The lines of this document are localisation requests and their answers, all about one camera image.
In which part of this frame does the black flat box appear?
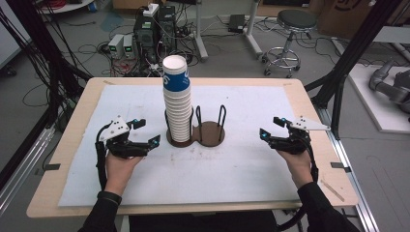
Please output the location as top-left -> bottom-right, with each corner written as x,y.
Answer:
227,14 -> 246,33

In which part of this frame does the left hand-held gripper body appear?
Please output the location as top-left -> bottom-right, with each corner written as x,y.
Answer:
98,115 -> 143,160

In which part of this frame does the round black stool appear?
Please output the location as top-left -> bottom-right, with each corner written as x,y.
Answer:
261,9 -> 318,79

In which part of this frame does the brown cup holder with wire loops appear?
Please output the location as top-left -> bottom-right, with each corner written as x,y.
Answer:
163,104 -> 227,149

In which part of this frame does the person's left hand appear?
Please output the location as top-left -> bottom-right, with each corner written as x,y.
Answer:
104,151 -> 144,196

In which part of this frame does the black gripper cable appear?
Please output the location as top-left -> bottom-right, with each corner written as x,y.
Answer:
277,138 -> 321,231
94,124 -> 109,191

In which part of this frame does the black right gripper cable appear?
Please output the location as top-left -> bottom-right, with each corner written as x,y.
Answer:
277,138 -> 321,231

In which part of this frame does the cardboard box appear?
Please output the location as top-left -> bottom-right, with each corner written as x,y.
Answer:
317,0 -> 382,41

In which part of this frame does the black computer tower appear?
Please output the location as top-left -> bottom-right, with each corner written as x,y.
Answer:
158,5 -> 178,52
133,14 -> 160,64

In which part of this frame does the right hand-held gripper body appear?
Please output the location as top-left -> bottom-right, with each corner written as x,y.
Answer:
273,115 -> 332,155

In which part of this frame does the stack of white ribbed cups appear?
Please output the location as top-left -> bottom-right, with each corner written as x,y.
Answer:
162,86 -> 193,143

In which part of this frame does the white power strip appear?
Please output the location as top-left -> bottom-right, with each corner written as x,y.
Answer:
142,3 -> 161,17

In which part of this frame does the black frame with cable bundle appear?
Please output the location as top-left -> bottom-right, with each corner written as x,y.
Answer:
0,0 -> 93,191

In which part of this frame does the aluminium rail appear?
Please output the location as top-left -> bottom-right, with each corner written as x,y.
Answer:
317,107 -> 381,232
0,125 -> 56,215

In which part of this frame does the blue banded paper cup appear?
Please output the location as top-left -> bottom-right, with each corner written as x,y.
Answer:
161,54 -> 191,93

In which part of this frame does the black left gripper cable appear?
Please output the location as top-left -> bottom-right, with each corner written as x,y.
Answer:
94,124 -> 109,191

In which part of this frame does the grey bench power supply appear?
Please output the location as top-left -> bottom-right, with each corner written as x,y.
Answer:
107,33 -> 125,60
123,34 -> 136,60

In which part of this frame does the person's right hand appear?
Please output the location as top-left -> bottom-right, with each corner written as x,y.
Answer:
277,148 -> 314,189

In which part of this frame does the white platform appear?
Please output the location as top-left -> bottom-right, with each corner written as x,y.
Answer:
347,62 -> 410,134

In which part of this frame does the white table leg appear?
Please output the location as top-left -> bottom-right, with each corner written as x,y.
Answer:
192,0 -> 209,62
244,0 -> 264,58

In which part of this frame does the black metal frame post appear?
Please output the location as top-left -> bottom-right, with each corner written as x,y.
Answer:
304,0 -> 404,140

